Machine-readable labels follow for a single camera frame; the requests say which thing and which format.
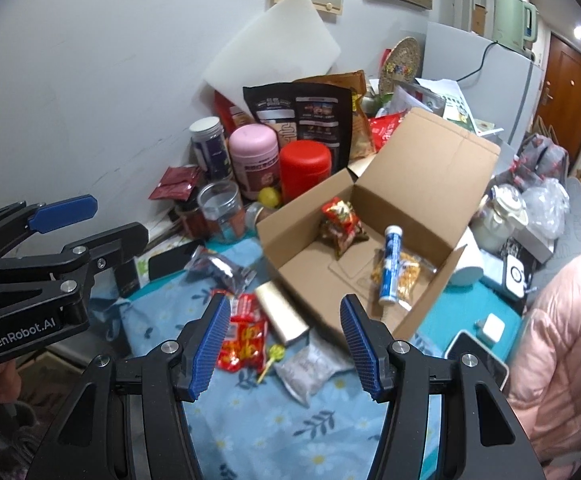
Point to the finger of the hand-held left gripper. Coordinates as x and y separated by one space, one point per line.
115 245
65 212

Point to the yellow ball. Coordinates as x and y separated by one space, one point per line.
269 196

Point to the brown snack bag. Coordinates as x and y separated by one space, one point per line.
360 130

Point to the woven round tray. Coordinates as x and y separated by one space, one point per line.
400 65

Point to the white teapot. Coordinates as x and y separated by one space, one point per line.
500 215

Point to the dark red sachets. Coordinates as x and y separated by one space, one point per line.
173 185

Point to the wooden door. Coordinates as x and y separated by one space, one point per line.
570 100

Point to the silver foil packet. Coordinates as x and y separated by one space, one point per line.
220 267

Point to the small glass jar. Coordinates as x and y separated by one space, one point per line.
255 212

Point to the green lollipop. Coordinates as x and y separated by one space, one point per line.
276 352

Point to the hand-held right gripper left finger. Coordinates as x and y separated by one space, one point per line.
213 345

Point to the white refrigerator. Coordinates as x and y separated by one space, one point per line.
500 90

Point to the cardboard box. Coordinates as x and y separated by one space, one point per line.
420 170

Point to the blue white tube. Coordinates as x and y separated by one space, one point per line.
390 265

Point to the green kettle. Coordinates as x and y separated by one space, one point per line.
513 20

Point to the white printed bread packet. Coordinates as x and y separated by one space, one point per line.
310 367

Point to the pink canister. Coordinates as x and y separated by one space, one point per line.
255 160

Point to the dark spice jar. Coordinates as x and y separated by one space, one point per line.
190 217

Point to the purple jar white lid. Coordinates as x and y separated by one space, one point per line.
210 147

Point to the grey patterned bag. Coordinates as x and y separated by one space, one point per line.
540 157

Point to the blue floral cloth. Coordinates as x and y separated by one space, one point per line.
280 435

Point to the black white device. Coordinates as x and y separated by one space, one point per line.
515 275

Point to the red canister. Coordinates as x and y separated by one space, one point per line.
305 172

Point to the white cutting board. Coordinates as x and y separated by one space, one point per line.
270 45

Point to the white box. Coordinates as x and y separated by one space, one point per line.
535 247

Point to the clear plastic bag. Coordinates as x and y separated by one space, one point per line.
545 207

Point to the white cylinder device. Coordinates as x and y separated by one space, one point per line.
468 270

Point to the white green papers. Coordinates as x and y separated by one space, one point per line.
450 102

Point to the pink puffer jacket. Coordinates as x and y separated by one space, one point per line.
565 350

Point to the clear plastic jar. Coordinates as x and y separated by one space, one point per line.
220 210

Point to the smartphone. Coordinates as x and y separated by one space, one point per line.
463 342

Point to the black tin box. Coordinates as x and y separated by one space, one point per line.
125 280

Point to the red yellow snack packet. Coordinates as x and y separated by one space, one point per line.
243 345

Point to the black pouch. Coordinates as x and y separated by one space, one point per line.
315 115

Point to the white charger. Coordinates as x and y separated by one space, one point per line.
490 327

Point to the gold box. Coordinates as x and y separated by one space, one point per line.
280 312

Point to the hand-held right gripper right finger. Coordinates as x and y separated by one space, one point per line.
358 345

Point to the dark chip snack bag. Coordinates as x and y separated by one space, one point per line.
343 225

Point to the black flat device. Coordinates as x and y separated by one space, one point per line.
175 260

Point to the clear bag yellow snacks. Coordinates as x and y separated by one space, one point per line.
415 272

